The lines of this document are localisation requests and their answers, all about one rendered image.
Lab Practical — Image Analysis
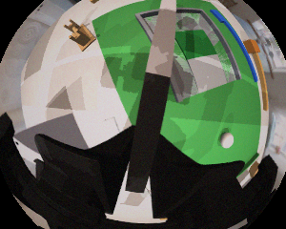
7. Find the beige box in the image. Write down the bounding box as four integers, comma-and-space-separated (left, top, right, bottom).
237, 171, 250, 187

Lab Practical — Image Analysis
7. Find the white golf ball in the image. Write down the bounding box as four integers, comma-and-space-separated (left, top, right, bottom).
220, 133, 234, 149

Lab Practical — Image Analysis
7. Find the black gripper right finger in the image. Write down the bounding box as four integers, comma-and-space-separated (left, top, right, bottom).
150, 134, 245, 219

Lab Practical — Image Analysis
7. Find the tan cube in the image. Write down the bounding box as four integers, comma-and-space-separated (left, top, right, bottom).
249, 161, 260, 178

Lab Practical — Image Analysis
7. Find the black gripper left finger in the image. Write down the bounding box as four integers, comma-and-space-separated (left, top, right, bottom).
34, 125, 136, 215

